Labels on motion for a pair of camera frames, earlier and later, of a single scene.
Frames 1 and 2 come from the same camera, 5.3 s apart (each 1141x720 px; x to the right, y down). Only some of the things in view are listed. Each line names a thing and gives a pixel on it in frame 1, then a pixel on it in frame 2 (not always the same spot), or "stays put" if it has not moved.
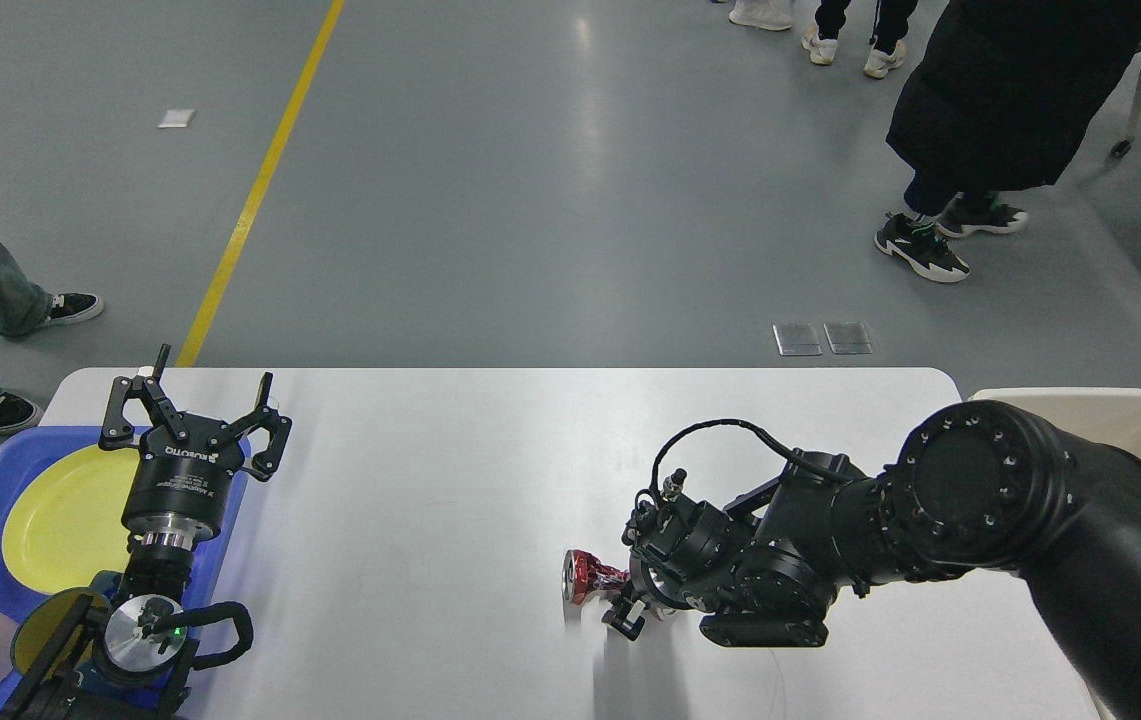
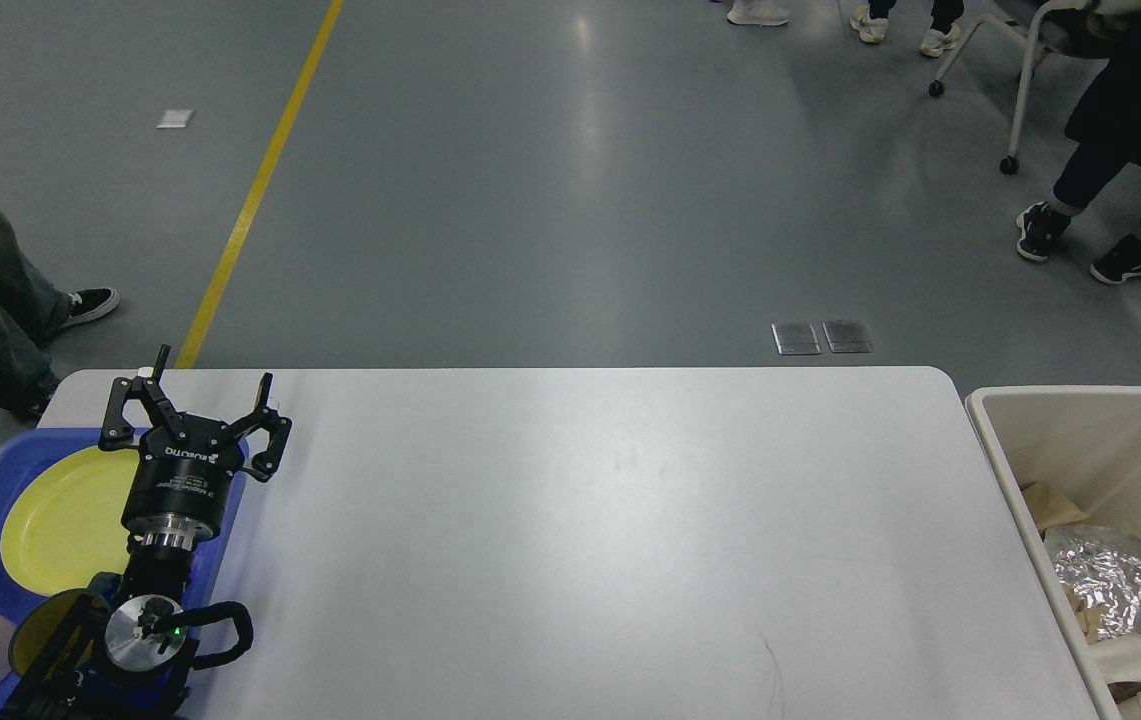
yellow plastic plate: [68, 524] stays put
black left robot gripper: [179, 491] stays put
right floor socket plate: [848, 337] stays put
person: [887, 50] to [870, 22]
